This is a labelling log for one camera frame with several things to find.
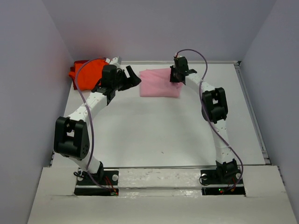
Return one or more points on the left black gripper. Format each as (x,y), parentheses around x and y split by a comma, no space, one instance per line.
(133,80)

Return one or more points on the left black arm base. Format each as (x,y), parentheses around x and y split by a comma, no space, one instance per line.
(107,186)

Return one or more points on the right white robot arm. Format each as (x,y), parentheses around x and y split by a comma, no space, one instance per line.
(214,110)

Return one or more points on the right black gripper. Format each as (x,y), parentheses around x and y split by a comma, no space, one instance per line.
(172,79)

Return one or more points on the orange folded t shirt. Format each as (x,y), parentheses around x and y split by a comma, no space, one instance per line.
(89,75)

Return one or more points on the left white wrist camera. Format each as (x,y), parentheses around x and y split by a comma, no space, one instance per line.
(115,60)

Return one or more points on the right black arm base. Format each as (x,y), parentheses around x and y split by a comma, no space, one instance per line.
(212,185)

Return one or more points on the pink t shirt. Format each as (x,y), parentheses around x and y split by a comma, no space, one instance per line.
(156,83)

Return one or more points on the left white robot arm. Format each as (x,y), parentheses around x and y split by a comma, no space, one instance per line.
(74,134)

